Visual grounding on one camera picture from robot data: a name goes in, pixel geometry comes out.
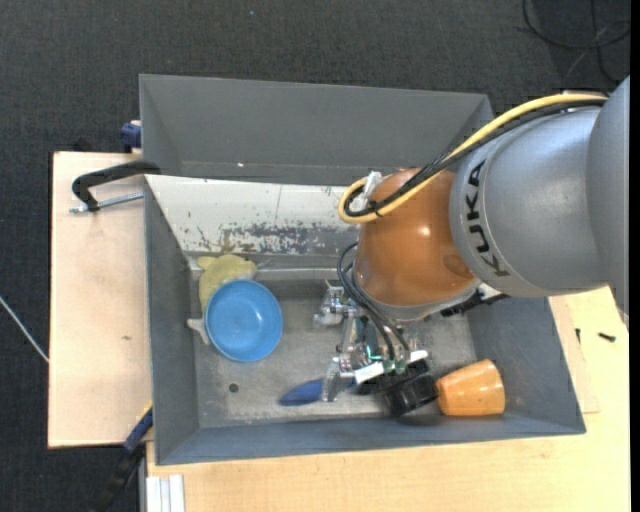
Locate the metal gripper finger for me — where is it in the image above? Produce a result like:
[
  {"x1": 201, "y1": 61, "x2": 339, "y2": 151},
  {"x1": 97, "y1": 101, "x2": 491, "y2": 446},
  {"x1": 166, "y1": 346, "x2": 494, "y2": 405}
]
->
[
  {"x1": 321, "y1": 353, "x2": 362, "y2": 404},
  {"x1": 313, "y1": 285, "x2": 359, "y2": 329}
]

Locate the dark blue oval thing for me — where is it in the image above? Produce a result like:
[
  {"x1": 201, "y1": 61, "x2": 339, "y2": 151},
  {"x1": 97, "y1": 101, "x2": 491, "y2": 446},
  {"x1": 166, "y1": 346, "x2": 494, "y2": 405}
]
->
[{"x1": 277, "y1": 377, "x2": 327, "y2": 408}]

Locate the black round cap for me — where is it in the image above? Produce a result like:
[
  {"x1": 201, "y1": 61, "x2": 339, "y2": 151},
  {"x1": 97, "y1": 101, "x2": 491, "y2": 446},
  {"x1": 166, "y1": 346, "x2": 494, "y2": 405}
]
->
[{"x1": 383, "y1": 370, "x2": 440, "y2": 419}]

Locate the blue bowl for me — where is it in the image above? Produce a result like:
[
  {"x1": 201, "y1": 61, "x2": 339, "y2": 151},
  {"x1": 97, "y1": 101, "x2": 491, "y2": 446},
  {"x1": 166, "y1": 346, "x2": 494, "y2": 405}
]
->
[{"x1": 204, "y1": 278, "x2": 285, "y2": 364}]

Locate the orange cup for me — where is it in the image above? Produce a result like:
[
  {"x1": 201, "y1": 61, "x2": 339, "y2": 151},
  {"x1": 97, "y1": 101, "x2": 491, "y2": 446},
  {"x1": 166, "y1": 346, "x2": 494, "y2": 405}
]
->
[{"x1": 434, "y1": 358, "x2": 507, "y2": 418}]

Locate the pale yellow soft toy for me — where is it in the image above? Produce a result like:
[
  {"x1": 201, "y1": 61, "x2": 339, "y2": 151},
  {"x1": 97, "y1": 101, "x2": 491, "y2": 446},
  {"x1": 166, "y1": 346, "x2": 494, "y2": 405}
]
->
[{"x1": 186, "y1": 253, "x2": 259, "y2": 347}]

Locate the grey metal bin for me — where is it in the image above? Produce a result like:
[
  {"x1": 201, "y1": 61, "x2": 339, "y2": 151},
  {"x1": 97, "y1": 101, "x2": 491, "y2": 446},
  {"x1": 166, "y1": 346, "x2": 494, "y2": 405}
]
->
[{"x1": 138, "y1": 73, "x2": 587, "y2": 467}]

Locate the pale wood flat board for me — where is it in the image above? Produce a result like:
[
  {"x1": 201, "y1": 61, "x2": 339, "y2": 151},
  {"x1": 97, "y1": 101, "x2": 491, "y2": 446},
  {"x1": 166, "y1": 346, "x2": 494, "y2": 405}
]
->
[{"x1": 47, "y1": 151, "x2": 154, "y2": 449}]

